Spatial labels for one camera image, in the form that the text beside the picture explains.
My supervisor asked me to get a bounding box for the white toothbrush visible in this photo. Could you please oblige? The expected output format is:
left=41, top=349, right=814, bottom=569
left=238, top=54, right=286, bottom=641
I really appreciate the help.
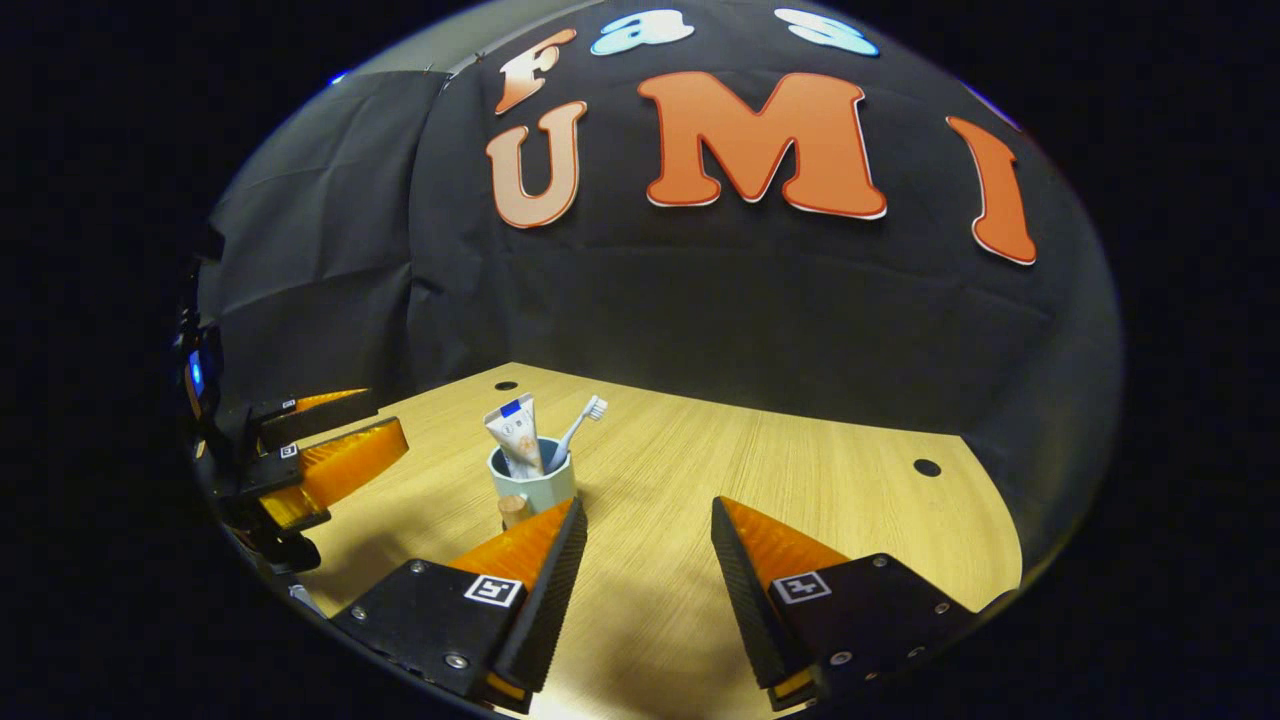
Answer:
left=548, top=395, right=609, bottom=473

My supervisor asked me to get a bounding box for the wooden desktop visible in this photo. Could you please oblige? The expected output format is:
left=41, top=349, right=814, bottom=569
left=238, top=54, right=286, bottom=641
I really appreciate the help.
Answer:
left=300, top=362, right=1024, bottom=720

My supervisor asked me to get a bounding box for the black backdrop cloth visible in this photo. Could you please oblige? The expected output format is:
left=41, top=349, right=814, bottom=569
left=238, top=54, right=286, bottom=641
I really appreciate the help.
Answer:
left=195, top=0, right=1121, bottom=561

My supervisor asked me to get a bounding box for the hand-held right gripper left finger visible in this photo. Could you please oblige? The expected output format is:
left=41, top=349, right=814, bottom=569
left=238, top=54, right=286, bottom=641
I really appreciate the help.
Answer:
left=330, top=497, right=589, bottom=713

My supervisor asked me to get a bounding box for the white toothpaste tube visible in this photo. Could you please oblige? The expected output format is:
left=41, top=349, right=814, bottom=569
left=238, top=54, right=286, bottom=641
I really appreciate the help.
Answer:
left=484, top=394, right=546, bottom=479

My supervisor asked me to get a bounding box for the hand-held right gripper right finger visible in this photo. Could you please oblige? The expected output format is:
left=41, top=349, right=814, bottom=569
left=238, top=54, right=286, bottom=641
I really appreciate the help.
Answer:
left=710, top=495, right=986, bottom=711

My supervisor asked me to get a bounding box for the blue cup with wooden handle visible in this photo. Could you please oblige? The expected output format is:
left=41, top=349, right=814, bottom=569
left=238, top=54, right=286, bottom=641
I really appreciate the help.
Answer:
left=487, top=437, right=578, bottom=532

